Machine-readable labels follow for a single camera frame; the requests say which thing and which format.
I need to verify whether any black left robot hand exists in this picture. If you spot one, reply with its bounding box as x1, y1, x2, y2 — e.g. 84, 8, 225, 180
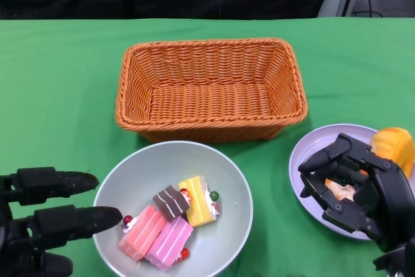
0, 166, 123, 277

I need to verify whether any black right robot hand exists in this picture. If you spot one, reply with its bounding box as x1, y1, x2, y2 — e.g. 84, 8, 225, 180
297, 133, 415, 254

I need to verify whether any ring-shaped orange swirl bread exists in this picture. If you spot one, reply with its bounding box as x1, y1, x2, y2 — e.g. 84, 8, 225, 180
325, 178, 356, 200

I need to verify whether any oval orange swirl bread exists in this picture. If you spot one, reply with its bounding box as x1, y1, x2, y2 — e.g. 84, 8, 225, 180
370, 126, 415, 180

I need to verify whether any grey-green bowl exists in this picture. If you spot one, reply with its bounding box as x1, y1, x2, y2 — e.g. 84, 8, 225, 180
91, 140, 254, 277

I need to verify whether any salmon pink cake slice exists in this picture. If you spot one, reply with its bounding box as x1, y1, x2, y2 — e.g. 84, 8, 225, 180
118, 204, 168, 261

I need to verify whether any pale lilac plate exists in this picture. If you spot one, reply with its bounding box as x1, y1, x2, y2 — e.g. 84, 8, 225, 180
288, 123, 415, 242

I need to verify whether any magenta cake slice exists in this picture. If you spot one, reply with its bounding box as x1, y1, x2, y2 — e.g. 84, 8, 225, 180
145, 215, 195, 271

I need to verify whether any chocolate layer cake piece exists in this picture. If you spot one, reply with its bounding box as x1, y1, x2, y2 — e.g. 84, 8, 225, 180
152, 185, 191, 221

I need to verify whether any yellow cream cake slice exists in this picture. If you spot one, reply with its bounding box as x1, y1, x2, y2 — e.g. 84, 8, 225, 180
178, 175, 222, 228

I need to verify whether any orange wicker basket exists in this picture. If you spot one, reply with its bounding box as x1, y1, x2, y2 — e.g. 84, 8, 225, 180
115, 38, 309, 144

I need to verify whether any green tablecloth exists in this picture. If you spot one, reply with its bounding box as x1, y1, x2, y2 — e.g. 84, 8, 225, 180
0, 18, 415, 277

